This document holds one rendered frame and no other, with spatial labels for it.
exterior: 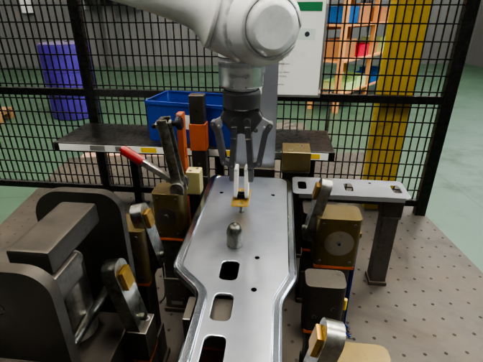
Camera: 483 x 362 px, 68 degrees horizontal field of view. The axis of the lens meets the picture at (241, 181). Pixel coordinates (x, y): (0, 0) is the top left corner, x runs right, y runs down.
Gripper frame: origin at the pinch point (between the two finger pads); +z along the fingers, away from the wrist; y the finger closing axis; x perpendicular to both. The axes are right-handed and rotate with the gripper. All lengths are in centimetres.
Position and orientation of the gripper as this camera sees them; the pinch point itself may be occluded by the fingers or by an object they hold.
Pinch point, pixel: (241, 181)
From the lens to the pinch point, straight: 78.8
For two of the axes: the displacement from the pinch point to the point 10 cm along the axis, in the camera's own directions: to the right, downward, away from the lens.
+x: 1.1, -4.3, 9.0
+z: 0.0, 9.0, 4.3
